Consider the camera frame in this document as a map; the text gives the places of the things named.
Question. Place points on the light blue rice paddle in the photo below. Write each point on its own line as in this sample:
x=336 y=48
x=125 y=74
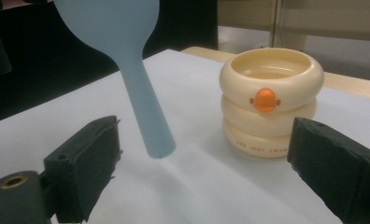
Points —
x=136 y=77

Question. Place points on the black curtain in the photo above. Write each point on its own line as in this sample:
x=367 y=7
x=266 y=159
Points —
x=49 y=62

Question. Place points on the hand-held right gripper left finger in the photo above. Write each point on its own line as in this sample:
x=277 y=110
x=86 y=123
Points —
x=83 y=168

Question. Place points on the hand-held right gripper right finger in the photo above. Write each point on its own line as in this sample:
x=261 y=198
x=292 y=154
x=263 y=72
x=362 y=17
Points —
x=332 y=168

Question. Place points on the cream ringed cup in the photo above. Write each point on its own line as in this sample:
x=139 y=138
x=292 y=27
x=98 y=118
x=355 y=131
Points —
x=267 y=121

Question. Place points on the white board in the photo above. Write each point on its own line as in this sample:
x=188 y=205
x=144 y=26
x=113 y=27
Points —
x=198 y=193

